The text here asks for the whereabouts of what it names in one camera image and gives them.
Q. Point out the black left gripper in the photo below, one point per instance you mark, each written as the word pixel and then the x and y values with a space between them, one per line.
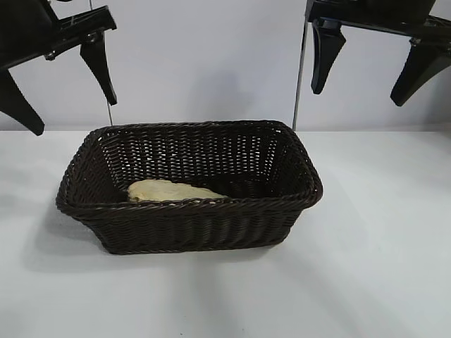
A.
pixel 24 31

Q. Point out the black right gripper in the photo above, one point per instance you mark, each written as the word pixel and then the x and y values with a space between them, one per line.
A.
pixel 370 12

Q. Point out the long striped bread loaf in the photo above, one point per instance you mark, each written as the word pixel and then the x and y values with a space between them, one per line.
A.
pixel 165 192

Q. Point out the dark brown wicker basket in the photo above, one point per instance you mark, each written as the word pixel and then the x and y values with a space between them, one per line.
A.
pixel 190 229

